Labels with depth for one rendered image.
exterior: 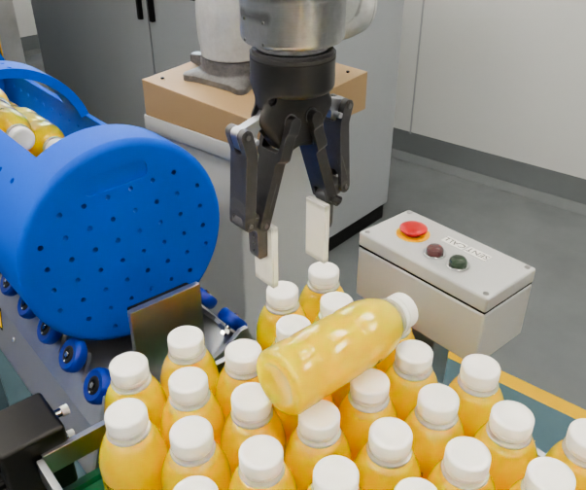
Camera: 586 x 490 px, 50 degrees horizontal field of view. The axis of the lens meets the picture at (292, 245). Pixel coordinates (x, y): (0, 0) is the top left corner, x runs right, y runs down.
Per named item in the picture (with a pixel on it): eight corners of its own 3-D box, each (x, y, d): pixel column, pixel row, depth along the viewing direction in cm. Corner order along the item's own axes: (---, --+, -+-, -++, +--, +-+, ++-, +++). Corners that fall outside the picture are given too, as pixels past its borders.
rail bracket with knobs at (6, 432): (71, 444, 78) (55, 382, 73) (97, 481, 73) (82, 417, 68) (-11, 488, 73) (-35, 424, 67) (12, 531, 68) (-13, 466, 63)
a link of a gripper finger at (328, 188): (281, 106, 59) (292, 97, 59) (309, 194, 66) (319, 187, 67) (309, 117, 56) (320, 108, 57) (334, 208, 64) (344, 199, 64)
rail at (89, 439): (318, 323, 91) (319, 306, 89) (322, 326, 90) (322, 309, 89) (45, 472, 68) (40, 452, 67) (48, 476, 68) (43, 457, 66)
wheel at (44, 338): (56, 307, 90) (44, 304, 88) (70, 322, 87) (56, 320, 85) (43, 334, 90) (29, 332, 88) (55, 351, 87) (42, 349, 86)
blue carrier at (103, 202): (21, 131, 154) (-15, 10, 138) (231, 287, 97) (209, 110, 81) (-106, 168, 139) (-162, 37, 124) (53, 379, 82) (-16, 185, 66)
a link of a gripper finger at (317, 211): (305, 195, 65) (310, 193, 66) (304, 253, 69) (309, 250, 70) (325, 206, 64) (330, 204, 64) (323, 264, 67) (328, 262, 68)
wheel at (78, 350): (79, 332, 85) (66, 331, 83) (93, 349, 82) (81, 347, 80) (64, 362, 85) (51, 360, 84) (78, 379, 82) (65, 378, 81)
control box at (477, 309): (402, 268, 94) (408, 206, 89) (521, 333, 81) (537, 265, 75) (355, 294, 88) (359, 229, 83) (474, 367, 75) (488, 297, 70)
